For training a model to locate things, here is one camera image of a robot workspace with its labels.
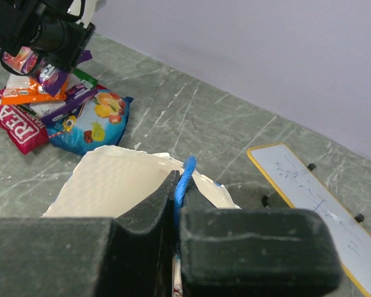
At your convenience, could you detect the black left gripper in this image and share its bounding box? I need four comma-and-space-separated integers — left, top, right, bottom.
0, 1, 96, 73

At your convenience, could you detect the purple FOXS candy bag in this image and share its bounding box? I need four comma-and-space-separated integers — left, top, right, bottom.
0, 47, 81, 96

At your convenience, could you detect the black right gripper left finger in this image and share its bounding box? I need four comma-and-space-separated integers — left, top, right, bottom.
0, 171, 180, 296

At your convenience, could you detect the orange snack bag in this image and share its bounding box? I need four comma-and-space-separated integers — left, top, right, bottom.
2, 74, 68, 105

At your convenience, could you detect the green chips snack bag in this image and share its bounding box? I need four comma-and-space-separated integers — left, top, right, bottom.
73, 69, 98, 89

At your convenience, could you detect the yellow edged clipboard stand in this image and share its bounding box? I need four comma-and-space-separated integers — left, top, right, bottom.
247, 143, 371, 296

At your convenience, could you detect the red REAL chips bag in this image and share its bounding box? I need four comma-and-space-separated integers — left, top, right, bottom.
0, 90, 49, 155

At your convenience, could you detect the blue checkered paper bag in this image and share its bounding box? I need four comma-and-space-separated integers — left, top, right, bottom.
41, 145, 242, 297

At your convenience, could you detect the purple candy snack bag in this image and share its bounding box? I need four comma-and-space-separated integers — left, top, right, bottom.
25, 84, 98, 125

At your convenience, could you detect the blue candy snack bag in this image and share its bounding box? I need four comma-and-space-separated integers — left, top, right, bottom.
46, 86, 133, 155

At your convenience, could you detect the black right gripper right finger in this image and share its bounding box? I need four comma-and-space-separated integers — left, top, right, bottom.
179, 185, 342, 296

